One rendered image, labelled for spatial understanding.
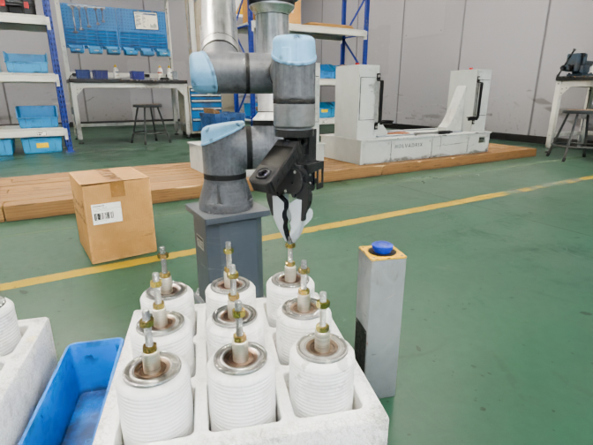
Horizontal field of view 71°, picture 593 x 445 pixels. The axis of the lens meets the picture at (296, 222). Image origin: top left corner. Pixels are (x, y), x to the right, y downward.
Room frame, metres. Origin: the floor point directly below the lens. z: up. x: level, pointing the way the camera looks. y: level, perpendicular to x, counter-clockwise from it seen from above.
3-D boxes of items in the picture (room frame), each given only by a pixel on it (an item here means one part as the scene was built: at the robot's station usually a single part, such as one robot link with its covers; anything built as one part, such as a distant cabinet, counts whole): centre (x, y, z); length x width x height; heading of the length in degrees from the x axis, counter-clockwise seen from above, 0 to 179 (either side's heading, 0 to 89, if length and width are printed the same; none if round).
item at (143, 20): (6.25, 2.05, 1.54); 0.32 x 0.02 x 0.25; 120
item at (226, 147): (1.13, 0.19, 0.47); 0.13 x 0.12 x 0.14; 99
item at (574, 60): (4.30, -2.70, 0.87); 0.41 x 0.17 x 0.25; 120
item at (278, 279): (0.76, 0.01, 0.25); 0.08 x 0.08 x 0.01
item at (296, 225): (0.76, -0.01, 0.38); 0.06 x 0.03 x 0.09; 148
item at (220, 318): (0.62, 0.10, 0.25); 0.08 x 0.08 x 0.01
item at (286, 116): (0.77, 0.01, 0.56); 0.08 x 0.08 x 0.05
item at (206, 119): (5.28, 0.91, 0.19); 0.50 x 0.41 x 0.37; 35
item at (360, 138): (3.76, -0.99, 0.45); 1.51 x 0.57 x 0.74; 120
